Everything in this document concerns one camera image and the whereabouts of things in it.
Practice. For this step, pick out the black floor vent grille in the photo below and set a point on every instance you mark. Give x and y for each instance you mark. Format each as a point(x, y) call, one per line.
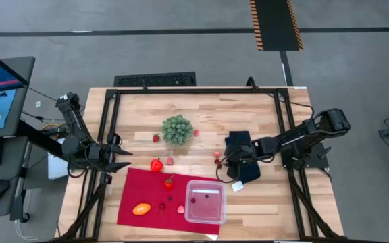
point(154, 80)

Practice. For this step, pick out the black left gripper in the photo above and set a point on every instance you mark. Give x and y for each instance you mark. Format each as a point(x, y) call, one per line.
point(98, 155)

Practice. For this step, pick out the orange toy croissant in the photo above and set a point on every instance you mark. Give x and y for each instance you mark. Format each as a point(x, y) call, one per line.
point(141, 209)

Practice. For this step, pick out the black monitor support bar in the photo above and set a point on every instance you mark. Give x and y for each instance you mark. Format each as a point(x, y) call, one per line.
point(39, 138)

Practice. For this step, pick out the small pink toy peach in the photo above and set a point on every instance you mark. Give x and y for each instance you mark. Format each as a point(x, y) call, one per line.
point(196, 132)
point(216, 154)
point(169, 161)

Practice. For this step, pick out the black aluminium table frame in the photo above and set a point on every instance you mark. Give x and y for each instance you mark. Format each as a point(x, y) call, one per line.
point(198, 91)

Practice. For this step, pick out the navy blue folded cloth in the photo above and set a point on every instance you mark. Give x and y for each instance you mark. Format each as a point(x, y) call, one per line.
point(250, 173)

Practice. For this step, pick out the red toy bell pepper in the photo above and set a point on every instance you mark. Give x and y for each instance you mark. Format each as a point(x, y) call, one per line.
point(156, 165)

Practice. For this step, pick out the grey operator desk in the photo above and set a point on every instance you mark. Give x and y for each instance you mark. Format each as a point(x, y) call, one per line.
point(8, 162)

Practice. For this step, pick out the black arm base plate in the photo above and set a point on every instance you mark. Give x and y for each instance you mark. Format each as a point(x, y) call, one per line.
point(316, 159)

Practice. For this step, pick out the small white card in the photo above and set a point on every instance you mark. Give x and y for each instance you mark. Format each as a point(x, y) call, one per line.
point(237, 186)

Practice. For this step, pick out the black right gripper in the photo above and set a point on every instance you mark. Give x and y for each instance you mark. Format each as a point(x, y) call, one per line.
point(243, 153)

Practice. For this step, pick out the white box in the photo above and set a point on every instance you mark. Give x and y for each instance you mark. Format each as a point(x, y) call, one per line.
point(56, 168)

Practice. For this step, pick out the black mat orange stripes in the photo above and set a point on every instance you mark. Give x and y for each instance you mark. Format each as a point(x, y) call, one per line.
point(275, 25)

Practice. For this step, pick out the small white block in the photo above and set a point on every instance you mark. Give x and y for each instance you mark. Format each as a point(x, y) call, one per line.
point(211, 237)

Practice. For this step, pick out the red cloth mat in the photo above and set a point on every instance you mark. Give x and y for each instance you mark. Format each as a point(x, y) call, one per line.
point(140, 189)

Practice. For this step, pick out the clear plastic tupperware container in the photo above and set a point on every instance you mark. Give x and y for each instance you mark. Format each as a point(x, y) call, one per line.
point(208, 216)

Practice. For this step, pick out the green succulent in patterned pot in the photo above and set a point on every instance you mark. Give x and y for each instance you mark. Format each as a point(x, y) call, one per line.
point(177, 130)

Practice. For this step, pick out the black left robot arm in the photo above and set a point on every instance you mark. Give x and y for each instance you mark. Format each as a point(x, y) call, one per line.
point(74, 118)

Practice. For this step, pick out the large red toy strawberry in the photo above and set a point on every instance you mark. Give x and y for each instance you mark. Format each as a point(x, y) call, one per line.
point(169, 184)

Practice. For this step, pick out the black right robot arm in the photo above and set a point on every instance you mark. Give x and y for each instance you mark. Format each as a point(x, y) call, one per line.
point(329, 121)

